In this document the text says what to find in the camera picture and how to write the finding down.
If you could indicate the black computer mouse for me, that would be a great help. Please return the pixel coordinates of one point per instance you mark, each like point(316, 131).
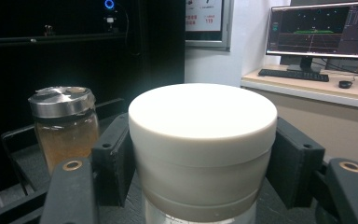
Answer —
point(345, 84)

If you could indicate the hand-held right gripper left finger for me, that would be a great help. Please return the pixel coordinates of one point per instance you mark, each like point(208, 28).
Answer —
point(112, 158)

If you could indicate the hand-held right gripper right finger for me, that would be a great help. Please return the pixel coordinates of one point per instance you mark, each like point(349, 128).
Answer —
point(295, 161)

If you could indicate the framed wall poster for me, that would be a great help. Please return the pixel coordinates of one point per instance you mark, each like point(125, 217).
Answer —
point(205, 18)

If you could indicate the wooden desk with white edge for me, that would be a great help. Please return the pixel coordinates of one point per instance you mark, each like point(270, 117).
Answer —
point(307, 88)

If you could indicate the white jar with white lid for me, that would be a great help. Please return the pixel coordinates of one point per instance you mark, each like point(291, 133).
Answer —
point(202, 149)

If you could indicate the black keyboard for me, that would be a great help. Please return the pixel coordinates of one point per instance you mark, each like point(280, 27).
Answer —
point(293, 75)

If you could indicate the glass jar with metal lid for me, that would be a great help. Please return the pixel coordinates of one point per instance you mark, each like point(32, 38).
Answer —
point(65, 137)

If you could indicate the computer monitor with dark screen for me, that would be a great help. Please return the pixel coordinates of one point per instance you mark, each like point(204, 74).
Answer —
point(318, 29)

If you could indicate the black two-tier shelf rack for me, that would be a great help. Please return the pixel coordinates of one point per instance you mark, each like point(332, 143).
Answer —
point(28, 161)

